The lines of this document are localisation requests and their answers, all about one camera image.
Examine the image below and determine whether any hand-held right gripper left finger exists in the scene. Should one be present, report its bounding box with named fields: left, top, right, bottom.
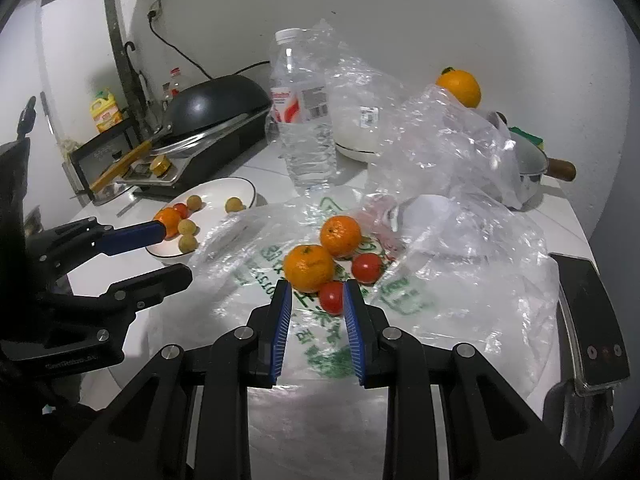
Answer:
left=52, top=279, right=295, bottom=480

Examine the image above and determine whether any black umbrella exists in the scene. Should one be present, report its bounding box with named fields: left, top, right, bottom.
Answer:
left=124, top=41, right=151, bottom=131

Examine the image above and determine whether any yellow green sponge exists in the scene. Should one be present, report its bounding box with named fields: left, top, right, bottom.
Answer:
left=507, top=127, right=546, bottom=150

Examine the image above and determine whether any black power cable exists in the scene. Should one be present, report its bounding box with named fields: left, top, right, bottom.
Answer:
left=146, top=9, right=272, bottom=81

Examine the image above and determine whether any white bowl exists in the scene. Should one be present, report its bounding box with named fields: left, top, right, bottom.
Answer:
left=332, top=105, right=386, bottom=162

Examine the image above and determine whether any black wok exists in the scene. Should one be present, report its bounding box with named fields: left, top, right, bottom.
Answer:
left=90, top=75, right=273, bottom=196

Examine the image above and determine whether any large orange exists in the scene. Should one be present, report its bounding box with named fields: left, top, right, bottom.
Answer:
left=434, top=67, right=482, bottom=109

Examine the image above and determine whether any crumpled clear plastic bag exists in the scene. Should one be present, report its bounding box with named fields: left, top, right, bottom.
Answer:
left=365, top=82, right=523, bottom=211

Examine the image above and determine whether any white plate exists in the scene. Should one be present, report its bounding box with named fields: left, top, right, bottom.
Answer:
left=145, top=177, right=257, bottom=265

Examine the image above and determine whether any grey pipe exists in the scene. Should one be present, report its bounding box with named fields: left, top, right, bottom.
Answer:
left=102, top=0, right=133, bottom=111

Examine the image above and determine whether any saucepan with wooden handle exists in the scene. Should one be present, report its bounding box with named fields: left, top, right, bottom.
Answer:
left=500, top=132, right=577, bottom=210

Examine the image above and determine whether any black shelf rack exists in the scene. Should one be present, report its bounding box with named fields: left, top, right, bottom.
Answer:
left=69, top=127, right=138, bottom=196

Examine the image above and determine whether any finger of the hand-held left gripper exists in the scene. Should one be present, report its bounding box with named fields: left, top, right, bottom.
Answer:
left=25, top=216, right=170, bottom=275
left=65, top=264, right=194, bottom=357

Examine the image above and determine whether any green printed plastic bag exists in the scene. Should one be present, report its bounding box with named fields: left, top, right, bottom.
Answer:
left=187, top=185, right=561, bottom=403

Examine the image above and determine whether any black induction cooker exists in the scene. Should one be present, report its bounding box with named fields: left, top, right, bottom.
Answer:
left=117, top=105, right=271, bottom=198

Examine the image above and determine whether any black glass appliance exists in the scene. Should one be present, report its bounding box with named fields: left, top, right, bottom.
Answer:
left=549, top=252, right=632, bottom=396

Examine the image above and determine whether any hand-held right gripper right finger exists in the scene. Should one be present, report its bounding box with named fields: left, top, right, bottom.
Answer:
left=342, top=279, right=583, bottom=480

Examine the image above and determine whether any yellow detergent bottle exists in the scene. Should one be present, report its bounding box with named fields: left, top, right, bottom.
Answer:
left=90, top=89, right=123, bottom=133

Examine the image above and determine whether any clear water bottle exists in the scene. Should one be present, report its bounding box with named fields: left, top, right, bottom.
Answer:
left=270, top=28, right=337, bottom=192

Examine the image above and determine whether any mandarin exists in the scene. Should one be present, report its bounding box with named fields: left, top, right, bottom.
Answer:
left=152, top=207, right=183, bottom=239
left=283, top=243, right=336, bottom=293
left=320, top=215, right=362, bottom=259

